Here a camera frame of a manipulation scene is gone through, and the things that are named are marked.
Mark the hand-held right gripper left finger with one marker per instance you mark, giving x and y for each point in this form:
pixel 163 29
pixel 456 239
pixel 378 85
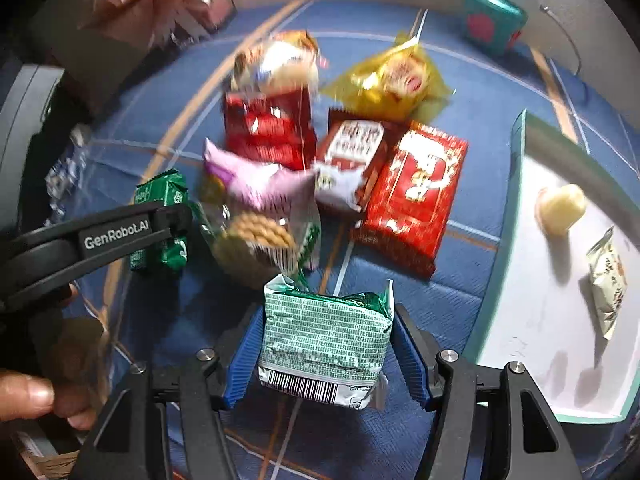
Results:
pixel 245 355

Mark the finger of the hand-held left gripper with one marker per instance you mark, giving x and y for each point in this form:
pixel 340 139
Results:
pixel 175 222

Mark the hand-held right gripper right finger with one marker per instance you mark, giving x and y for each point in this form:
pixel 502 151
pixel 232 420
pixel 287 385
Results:
pixel 407 355

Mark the green snack packet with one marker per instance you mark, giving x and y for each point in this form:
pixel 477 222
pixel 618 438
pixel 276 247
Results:
pixel 325 340
pixel 167 190

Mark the red striped snack packet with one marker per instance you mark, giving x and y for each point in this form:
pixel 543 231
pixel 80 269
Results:
pixel 265 125

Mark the white box with teal rim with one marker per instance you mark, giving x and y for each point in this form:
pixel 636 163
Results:
pixel 540 310

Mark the brown milk biscuit packet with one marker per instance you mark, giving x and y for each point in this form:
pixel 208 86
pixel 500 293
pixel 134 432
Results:
pixel 352 145

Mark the person's left hand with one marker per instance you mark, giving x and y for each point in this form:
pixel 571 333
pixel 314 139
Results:
pixel 25 395

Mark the clear plastic wrappers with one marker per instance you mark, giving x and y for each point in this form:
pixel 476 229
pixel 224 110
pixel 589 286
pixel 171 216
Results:
pixel 67 170

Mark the clear steamed bun packet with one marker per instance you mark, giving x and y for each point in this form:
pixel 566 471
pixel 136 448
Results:
pixel 275 67

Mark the pale round bun packet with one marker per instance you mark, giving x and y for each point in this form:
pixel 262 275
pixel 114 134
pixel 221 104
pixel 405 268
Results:
pixel 560 208

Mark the cream snack packet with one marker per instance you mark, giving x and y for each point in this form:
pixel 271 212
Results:
pixel 607 285

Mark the pink gift box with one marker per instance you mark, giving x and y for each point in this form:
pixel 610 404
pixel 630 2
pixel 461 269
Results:
pixel 210 5

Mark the orange bun packet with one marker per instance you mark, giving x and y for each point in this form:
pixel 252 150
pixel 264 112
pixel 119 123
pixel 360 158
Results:
pixel 300 40

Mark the yellow cake packet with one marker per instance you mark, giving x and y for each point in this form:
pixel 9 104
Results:
pixel 395 77

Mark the teal tin box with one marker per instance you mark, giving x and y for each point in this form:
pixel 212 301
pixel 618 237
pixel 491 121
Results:
pixel 492 17

